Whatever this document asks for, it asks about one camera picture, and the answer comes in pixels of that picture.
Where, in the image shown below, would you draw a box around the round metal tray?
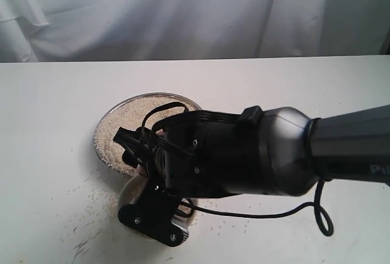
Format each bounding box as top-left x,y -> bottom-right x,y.
93,92 -> 204,176

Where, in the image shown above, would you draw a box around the white ceramic bowl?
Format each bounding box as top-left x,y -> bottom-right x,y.
116,176 -> 196,226

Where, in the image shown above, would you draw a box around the rice heap in tray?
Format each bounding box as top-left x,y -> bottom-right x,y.
94,96 -> 199,174

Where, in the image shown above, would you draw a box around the brown wooden cup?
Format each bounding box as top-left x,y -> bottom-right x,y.
135,164 -> 149,180

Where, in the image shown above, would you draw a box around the spilled rice grains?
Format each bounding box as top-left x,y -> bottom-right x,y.
63,178 -> 263,240

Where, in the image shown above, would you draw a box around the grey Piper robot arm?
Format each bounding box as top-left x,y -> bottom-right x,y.
114,105 -> 389,198

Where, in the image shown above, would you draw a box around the white cloth backdrop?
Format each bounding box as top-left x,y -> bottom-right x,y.
1,0 -> 389,62

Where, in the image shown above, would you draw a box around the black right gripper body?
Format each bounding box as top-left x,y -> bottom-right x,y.
143,107 -> 268,198

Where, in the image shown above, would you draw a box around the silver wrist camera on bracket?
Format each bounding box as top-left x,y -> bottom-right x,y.
117,183 -> 194,247

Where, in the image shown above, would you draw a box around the black cable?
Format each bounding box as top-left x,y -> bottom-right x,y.
141,101 -> 335,237

